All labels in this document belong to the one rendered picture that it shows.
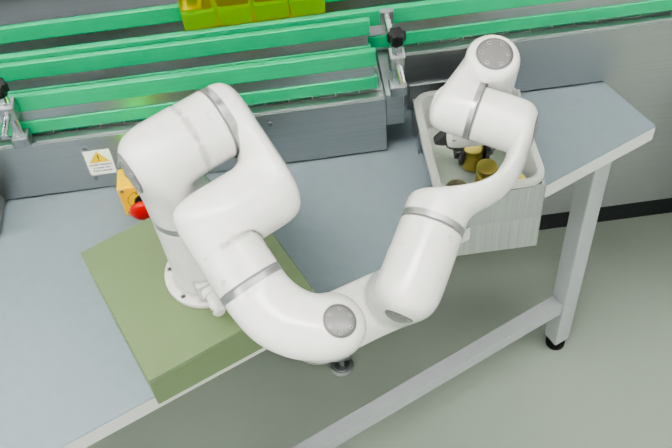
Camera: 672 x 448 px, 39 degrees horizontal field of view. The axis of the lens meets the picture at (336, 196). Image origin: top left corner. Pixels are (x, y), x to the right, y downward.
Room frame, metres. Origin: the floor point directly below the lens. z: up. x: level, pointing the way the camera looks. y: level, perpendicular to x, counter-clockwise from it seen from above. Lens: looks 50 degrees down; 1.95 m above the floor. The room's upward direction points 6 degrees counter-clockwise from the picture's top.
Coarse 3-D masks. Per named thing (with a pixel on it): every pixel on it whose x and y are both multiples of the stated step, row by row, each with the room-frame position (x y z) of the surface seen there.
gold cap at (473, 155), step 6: (468, 150) 1.00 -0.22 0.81; (474, 150) 1.00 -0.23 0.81; (480, 150) 1.00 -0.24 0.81; (468, 156) 1.00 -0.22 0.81; (474, 156) 0.99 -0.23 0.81; (480, 156) 1.00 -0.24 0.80; (468, 162) 1.00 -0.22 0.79; (474, 162) 0.99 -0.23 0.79; (468, 168) 1.00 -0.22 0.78; (474, 168) 0.99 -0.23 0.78
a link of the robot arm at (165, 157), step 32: (192, 96) 0.86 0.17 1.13; (160, 128) 0.80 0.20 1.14; (192, 128) 0.80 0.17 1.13; (224, 128) 0.81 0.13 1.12; (128, 160) 0.77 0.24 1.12; (160, 160) 0.77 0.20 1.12; (192, 160) 0.78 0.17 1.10; (224, 160) 0.80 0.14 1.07; (160, 192) 0.75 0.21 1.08; (192, 192) 0.78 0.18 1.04; (160, 224) 0.77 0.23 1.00
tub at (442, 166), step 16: (432, 96) 1.11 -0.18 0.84; (416, 112) 1.07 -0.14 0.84; (432, 128) 1.10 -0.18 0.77; (432, 144) 1.06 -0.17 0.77; (432, 160) 0.97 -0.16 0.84; (448, 160) 1.03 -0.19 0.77; (496, 160) 1.02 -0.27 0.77; (528, 160) 0.97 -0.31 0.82; (432, 176) 0.94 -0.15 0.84; (448, 176) 0.99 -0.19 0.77; (464, 176) 0.99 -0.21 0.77; (528, 176) 0.95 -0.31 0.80
